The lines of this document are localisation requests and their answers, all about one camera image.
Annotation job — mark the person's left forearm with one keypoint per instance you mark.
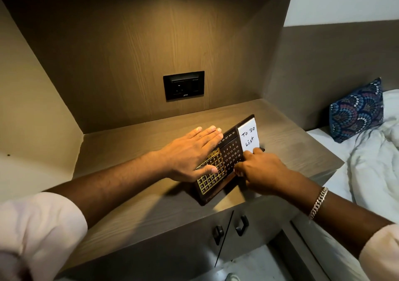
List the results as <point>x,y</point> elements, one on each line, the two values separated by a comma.
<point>109,184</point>

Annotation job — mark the pale pink sleeve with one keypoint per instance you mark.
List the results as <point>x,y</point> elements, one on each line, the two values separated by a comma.
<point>382,255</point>
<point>40,237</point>

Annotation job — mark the person's left middle finger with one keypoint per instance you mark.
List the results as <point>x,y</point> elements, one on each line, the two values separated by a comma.
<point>209,138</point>

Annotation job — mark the person's right middle finger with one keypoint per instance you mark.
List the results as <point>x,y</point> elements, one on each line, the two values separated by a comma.
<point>258,152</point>

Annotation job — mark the person's left little finger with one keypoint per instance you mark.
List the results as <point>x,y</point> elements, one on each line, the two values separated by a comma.
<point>193,132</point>

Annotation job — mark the white handwritten note paper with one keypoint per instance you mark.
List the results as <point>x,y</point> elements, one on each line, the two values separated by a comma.
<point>249,134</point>

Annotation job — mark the person's right thumb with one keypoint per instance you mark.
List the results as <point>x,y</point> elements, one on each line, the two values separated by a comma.
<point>239,169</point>

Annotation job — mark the white crumpled blanket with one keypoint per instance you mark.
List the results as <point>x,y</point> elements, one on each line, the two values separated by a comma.
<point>377,165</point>

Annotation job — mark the blue patterned pillow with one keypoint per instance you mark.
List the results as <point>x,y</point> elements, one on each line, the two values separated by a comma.
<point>357,112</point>

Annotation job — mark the person's right hand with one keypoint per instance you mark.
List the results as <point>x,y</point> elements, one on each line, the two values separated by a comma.
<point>265,174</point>

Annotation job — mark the dark wooden perpetual calendar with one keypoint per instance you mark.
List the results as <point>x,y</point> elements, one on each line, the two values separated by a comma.
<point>229,156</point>

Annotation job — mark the white bed sheet mattress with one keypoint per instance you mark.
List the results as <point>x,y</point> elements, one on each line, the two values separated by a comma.
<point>330,140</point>

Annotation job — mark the person's left hand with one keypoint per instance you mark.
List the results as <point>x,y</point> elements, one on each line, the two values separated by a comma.
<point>184,156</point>

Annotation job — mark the pale pink right sleeve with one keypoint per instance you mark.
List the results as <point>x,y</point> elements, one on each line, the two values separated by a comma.
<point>382,255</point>

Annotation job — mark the person's left thumb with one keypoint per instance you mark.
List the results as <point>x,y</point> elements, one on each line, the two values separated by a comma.
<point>208,169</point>

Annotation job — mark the person's right forearm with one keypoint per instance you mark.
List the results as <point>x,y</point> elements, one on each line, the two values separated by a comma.
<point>339,215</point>

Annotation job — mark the grey upholstered headboard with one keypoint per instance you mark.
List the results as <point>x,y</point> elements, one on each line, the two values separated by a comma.
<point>327,68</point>

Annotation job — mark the pale pink left sleeve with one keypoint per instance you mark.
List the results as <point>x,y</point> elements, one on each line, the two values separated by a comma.
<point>40,237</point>

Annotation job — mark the black wall socket plate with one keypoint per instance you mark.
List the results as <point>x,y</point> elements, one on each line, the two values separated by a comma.
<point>184,85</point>

